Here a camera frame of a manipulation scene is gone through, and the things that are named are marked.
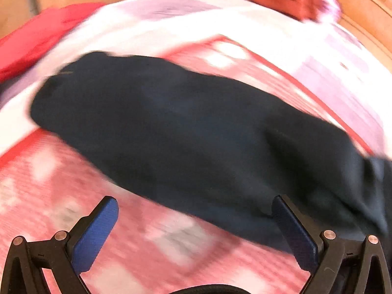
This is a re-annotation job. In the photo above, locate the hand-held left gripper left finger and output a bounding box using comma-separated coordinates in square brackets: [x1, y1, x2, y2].
[5, 195, 119, 294]

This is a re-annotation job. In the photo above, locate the pastel patchwork quilt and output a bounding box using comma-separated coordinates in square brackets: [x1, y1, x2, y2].
[0, 0, 392, 172]

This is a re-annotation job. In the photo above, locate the purple floral pillow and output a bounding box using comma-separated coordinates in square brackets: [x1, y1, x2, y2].
[318, 0, 342, 22]

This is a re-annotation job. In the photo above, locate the wooden bed headboard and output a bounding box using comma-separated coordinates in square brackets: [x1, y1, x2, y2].
[318, 0, 392, 65]

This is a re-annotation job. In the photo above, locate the red cloth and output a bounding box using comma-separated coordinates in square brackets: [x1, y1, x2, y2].
[0, 2, 105, 83]

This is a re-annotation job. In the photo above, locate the dark navy padded jacket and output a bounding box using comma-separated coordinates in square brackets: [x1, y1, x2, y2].
[29, 50, 392, 253]

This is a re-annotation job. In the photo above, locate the red checked bed mat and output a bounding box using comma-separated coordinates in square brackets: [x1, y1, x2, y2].
[0, 35, 380, 294]

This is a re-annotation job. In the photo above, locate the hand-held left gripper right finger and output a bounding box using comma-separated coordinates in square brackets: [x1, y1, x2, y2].
[272, 195, 392, 294]

